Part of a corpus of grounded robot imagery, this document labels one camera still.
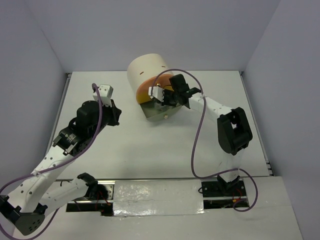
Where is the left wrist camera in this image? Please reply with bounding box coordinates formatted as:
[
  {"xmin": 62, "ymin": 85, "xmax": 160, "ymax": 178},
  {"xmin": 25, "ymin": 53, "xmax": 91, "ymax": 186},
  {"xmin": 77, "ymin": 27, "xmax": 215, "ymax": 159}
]
[{"xmin": 92, "ymin": 83, "xmax": 114, "ymax": 107}]

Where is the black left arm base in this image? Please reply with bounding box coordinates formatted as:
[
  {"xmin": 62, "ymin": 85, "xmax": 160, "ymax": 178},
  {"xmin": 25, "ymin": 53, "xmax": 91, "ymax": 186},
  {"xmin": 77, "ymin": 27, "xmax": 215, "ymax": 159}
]
[{"xmin": 66, "ymin": 173, "xmax": 115, "ymax": 217}]

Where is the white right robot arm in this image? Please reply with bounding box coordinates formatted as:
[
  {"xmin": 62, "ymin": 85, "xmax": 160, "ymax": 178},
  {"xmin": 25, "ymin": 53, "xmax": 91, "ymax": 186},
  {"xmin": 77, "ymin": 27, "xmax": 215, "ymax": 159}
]
[{"xmin": 149, "ymin": 74, "xmax": 253, "ymax": 196}]

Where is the silver foil tape panel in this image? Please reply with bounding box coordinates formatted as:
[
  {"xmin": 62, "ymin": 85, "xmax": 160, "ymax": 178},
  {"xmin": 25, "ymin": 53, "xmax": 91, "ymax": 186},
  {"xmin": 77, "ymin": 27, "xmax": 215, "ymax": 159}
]
[{"xmin": 113, "ymin": 179, "xmax": 204, "ymax": 217}]

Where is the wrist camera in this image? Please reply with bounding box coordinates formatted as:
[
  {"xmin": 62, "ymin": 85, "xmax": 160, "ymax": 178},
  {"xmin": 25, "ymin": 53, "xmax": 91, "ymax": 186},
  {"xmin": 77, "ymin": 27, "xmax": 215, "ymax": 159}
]
[
  {"xmin": 148, "ymin": 86, "xmax": 164, "ymax": 103},
  {"xmin": 92, "ymin": 83, "xmax": 114, "ymax": 107}
]

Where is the grey bottom drawer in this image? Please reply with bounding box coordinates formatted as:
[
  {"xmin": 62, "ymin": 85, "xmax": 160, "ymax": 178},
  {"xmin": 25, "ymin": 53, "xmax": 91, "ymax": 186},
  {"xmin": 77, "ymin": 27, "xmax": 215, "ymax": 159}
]
[{"xmin": 140, "ymin": 100, "xmax": 182, "ymax": 122}]

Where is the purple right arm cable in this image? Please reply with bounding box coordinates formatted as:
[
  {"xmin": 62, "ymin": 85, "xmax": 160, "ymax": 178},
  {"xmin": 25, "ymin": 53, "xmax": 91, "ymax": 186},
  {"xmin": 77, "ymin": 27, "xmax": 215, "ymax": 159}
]
[{"xmin": 152, "ymin": 68, "xmax": 259, "ymax": 213}]

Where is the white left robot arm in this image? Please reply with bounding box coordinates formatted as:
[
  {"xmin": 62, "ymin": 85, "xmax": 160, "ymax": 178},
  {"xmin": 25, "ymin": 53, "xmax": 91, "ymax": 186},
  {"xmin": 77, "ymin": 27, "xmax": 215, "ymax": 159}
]
[{"xmin": 0, "ymin": 100, "xmax": 122, "ymax": 236}]

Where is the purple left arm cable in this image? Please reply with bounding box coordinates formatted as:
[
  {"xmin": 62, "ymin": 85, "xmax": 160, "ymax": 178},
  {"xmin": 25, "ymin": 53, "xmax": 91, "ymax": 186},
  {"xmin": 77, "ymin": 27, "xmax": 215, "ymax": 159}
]
[{"xmin": 0, "ymin": 83, "xmax": 103, "ymax": 238}]

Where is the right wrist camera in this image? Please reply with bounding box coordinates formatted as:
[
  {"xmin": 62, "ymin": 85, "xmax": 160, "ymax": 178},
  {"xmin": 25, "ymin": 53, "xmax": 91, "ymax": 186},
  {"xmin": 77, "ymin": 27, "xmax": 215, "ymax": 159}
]
[{"xmin": 148, "ymin": 86, "xmax": 164, "ymax": 103}]

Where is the orange top drawer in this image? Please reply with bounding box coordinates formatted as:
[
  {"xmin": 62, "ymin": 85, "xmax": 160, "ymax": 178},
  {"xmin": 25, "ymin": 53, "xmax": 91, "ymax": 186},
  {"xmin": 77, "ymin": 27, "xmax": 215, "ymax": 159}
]
[{"xmin": 137, "ymin": 74, "xmax": 173, "ymax": 93}]

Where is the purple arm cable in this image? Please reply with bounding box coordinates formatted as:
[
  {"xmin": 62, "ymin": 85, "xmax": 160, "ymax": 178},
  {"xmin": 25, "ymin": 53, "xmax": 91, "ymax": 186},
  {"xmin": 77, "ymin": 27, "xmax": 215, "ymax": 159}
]
[
  {"xmin": 0, "ymin": 83, "xmax": 103, "ymax": 238},
  {"xmin": 152, "ymin": 68, "xmax": 259, "ymax": 213}
]

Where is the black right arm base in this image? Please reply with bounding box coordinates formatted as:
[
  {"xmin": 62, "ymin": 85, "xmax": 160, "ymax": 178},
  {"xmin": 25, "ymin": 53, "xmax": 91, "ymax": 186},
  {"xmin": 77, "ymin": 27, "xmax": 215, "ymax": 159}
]
[{"xmin": 198, "ymin": 176, "xmax": 247, "ymax": 198}]

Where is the yellow drawer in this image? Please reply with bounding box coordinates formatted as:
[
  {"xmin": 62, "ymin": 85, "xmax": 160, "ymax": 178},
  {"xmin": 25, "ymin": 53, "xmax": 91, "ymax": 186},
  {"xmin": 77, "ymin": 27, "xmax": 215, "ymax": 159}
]
[{"xmin": 136, "ymin": 86, "xmax": 176, "ymax": 105}]

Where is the cream round drawer organizer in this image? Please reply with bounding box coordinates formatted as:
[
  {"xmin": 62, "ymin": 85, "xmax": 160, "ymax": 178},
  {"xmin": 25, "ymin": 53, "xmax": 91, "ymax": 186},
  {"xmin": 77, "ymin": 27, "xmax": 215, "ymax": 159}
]
[{"xmin": 126, "ymin": 53, "xmax": 169, "ymax": 96}]

